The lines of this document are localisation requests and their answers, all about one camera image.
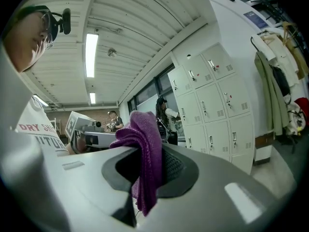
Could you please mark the black hanging garment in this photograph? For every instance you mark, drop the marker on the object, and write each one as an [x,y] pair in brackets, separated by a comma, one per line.
[281,81]

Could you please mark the grey metal locker door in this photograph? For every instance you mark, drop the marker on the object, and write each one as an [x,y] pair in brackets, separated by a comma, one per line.
[237,91]

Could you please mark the person's head and neck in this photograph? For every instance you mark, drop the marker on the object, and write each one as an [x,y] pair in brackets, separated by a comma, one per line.
[26,47]

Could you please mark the purple knitted cloth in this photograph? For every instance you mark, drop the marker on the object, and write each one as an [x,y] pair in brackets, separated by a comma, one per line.
[147,153]

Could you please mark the black head-mounted camera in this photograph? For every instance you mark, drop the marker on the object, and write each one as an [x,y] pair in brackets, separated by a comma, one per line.
[66,20]

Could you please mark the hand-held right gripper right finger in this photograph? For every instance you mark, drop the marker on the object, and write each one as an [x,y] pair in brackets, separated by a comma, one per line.
[205,190]

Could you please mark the person's white printed T-shirt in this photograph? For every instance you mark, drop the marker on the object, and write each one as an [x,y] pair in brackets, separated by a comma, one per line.
[14,129]

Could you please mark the blue wall poster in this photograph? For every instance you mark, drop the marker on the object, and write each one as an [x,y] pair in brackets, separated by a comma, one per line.
[256,19]

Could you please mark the grey metal lockers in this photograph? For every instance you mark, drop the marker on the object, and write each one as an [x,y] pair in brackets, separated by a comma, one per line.
[212,134]

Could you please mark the cream hanging jacket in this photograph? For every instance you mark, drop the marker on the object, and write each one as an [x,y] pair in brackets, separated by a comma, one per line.
[287,57]

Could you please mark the olive green hanging coat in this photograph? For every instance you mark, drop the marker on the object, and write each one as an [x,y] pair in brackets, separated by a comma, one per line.
[270,98]

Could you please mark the person's glasses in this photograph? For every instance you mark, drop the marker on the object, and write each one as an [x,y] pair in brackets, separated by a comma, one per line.
[47,30]

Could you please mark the black coat rack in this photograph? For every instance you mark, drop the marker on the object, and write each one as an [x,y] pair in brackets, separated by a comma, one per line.
[252,41]

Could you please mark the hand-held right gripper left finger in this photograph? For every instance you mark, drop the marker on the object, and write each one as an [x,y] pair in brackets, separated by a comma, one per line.
[91,178]

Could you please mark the long ceiling light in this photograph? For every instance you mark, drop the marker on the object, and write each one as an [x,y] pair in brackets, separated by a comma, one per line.
[92,98]
[91,55]
[40,100]

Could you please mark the red bag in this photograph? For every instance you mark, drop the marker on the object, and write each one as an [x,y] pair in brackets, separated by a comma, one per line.
[303,105]

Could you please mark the left hand-held gripper camera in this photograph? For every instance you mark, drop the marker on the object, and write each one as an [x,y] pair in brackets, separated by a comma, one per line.
[96,124]

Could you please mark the black framed window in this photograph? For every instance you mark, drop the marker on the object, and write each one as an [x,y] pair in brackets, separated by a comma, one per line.
[147,93]

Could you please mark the tan hanging jacket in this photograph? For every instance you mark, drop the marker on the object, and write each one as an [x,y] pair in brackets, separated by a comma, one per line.
[299,57]

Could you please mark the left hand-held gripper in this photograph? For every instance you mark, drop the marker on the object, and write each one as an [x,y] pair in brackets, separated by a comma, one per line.
[73,124]

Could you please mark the white hanging shirt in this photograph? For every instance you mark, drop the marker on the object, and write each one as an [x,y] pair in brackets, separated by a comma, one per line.
[263,46]

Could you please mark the ceiling smoke detector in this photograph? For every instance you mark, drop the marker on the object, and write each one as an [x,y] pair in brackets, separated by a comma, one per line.
[111,52]

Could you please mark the person's left hand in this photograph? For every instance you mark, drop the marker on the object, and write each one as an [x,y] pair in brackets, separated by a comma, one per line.
[82,144]

